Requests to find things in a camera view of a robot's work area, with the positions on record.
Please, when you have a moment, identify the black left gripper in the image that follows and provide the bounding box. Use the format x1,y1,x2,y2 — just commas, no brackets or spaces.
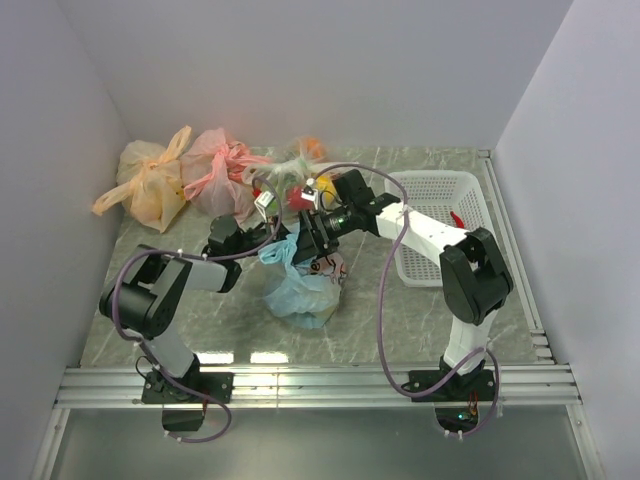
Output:
232,216,297,261

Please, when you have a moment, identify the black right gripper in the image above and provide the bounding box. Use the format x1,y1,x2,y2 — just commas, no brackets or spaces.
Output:
289,205,356,266

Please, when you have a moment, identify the light blue plastic bag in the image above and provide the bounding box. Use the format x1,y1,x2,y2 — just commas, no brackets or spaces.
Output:
258,225,347,330

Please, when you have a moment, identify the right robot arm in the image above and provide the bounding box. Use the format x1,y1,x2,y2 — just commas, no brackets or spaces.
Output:
293,163,514,400

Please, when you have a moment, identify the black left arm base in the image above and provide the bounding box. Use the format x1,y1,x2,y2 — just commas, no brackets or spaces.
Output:
140,370,234,443

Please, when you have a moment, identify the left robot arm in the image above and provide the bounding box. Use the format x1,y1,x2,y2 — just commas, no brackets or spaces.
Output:
99,215,289,402

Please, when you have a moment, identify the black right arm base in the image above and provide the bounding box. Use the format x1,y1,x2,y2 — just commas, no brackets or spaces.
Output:
402,364,501,440

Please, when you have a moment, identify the red fake fruit in bag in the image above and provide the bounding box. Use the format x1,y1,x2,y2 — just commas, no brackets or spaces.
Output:
287,187,313,212

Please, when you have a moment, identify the yellow smiley fruit in bag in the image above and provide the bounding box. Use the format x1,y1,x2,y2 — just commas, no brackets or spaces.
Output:
316,176,336,203

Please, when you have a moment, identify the clear plastic bag with fruits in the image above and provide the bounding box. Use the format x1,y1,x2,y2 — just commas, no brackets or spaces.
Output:
241,136,344,216

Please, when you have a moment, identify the pink plastic bag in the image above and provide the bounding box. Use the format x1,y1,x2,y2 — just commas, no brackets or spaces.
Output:
180,128,271,223

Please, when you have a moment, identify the beige plastic bag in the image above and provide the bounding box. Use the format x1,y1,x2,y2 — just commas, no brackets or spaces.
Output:
92,125,192,233

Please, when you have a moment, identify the red fake chili pepper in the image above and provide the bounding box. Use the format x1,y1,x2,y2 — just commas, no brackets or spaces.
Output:
450,211,465,229

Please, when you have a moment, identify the white plastic basket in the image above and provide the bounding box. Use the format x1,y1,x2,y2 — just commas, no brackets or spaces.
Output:
381,170,495,287

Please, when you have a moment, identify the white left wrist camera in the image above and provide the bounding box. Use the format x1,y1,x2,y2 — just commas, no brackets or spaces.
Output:
254,191,278,222

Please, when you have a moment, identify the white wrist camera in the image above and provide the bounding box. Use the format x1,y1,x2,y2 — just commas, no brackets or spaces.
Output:
301,179,323,211
254,191,278,222

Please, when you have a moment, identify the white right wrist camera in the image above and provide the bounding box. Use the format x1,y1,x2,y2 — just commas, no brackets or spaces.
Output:
301,179,323,211

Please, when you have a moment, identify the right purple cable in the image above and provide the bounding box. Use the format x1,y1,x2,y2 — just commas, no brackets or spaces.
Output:
312,162,501,439

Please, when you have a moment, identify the aluminium mounting rail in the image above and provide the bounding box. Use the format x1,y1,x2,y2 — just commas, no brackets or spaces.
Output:
54,364,582,409

